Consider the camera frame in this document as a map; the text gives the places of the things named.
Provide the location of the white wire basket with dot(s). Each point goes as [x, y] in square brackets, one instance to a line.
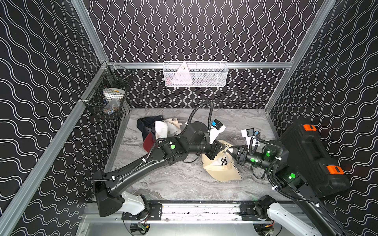
[204, 74]

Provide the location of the black orange tool case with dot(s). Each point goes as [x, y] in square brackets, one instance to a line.
[309, 157]

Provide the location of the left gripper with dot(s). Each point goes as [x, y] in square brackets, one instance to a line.
[215, 149]

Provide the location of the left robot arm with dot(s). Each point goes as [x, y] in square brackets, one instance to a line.
[198, 137]

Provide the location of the white baseball cap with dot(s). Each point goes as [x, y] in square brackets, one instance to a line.
[164, 130]

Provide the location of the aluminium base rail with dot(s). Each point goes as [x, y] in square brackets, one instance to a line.
[181, 213]

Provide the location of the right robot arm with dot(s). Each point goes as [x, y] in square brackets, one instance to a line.
[292, 184]

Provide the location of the black wire basket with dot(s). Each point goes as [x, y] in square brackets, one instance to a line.
[114, 76]

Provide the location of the pink triangular card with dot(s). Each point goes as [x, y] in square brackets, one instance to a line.
[182, 77]

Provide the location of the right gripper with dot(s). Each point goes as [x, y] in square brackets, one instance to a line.
[243, 151]

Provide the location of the tan baseball cap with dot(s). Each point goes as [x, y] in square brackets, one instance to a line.
[222, 167]

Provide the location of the navy baseball cap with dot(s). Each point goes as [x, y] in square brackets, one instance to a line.
[146, 125]

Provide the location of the red baseball cap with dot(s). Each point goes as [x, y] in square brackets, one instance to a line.
[149, 142]

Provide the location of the cream baseball cap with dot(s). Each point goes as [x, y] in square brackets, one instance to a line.
[174, 124]

